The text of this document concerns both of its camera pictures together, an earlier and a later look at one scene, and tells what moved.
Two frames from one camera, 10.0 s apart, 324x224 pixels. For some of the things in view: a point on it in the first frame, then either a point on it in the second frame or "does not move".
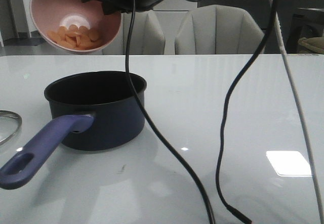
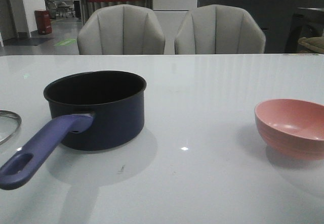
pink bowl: (61, 20) → (291, 127)
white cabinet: (168, 16) does not move
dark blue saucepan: (91, 110) does not move
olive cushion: (316, 43) does not move
